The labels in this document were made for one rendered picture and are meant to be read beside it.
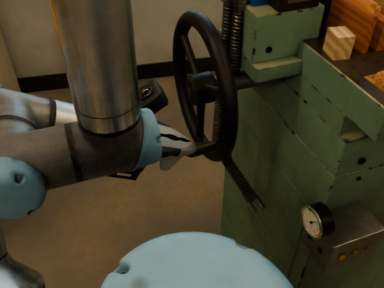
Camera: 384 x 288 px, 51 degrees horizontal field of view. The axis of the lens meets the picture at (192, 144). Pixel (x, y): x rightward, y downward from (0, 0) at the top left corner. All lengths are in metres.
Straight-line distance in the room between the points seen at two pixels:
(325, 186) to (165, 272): 0.61
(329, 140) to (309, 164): 0.10
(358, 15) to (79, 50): 0.51
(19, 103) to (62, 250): 1.05
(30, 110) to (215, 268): 0.40
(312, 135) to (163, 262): 0.61
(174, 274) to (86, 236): 1.36
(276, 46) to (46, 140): 0.45
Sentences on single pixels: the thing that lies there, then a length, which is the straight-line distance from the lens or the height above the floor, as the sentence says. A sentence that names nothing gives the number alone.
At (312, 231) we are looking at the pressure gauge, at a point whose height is 0.64.
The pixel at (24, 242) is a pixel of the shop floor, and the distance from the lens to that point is 1.64.
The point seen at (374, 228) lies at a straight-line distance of 0.86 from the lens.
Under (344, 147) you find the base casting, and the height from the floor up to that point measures 0.78.
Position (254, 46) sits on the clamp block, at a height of 0.91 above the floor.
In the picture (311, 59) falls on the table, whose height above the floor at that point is 0.88.
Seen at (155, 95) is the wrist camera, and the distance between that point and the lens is 0.59.
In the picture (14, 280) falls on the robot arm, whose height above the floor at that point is 1.05.
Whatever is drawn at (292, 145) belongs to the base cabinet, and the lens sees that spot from 0.88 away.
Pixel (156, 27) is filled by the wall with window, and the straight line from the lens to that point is 2.23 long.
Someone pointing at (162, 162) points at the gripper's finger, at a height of 0.77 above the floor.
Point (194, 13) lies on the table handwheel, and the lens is 0.74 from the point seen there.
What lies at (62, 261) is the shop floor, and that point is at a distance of 1.55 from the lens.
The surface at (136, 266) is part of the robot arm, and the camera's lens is 0.23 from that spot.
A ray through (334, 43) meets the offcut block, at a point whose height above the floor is 0.93.
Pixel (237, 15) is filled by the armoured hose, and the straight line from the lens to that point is 0.76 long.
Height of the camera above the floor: 1.24
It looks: 41 degrees down
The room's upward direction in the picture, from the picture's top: straight up
